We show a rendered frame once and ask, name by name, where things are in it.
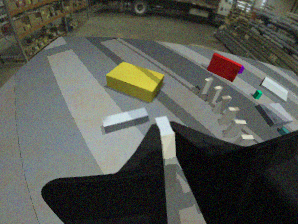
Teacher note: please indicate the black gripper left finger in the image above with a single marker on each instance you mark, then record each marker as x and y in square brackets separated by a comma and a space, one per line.
[138, 189]

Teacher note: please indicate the yellow rectangular block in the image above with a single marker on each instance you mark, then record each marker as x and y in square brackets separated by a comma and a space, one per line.
[136, 81]

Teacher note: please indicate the red block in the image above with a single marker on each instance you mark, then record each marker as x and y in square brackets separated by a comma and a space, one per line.
[224, 67]

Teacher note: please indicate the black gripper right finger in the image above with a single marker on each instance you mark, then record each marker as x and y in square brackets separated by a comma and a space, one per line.
[221, 174]

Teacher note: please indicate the teal rectangular block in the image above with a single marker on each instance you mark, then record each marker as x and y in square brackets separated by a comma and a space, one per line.
[284, 131]

